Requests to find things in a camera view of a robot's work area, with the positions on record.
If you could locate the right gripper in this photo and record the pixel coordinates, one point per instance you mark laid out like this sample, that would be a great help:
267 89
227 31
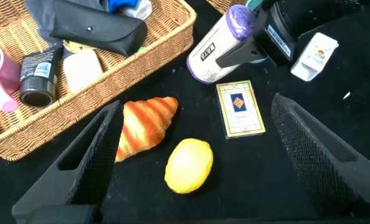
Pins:
278 28

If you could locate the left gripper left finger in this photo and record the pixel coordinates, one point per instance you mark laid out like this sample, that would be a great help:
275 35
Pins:
88 161

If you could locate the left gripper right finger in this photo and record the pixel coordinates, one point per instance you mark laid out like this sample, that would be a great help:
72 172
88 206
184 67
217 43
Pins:
322 161

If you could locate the purple garbage bag roll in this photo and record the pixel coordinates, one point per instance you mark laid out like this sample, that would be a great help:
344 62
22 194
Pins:
216 46

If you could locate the small white box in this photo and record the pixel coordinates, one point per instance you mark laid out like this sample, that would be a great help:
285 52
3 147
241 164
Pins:
312 57

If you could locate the playing card box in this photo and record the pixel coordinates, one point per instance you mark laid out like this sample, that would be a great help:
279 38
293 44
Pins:
239 109

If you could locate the croissant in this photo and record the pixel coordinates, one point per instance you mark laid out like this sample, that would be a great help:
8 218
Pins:
144 124

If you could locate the white soap bar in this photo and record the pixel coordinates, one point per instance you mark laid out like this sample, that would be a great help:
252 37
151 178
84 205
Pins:
82 70

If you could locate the black table cloth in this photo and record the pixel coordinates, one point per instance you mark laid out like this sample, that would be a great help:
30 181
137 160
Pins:
235 202

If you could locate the black cosmetic tube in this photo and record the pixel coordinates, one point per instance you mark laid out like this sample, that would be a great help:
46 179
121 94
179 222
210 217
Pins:
38 77

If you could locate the yellow lemon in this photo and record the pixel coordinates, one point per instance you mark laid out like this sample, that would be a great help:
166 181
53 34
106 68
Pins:
188 166

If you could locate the small green item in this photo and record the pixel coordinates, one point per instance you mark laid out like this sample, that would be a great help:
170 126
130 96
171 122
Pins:
141 48

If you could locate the yellow patterned round item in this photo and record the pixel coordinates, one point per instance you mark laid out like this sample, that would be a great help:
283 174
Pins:
76 47

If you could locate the pink mug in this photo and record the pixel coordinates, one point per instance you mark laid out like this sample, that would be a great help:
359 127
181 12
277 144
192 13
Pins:
4 77

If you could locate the black glasses case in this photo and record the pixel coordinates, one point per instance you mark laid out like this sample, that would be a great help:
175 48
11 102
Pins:
104 31

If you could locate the grey cloth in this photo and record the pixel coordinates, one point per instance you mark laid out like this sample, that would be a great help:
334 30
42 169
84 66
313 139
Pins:
41 15

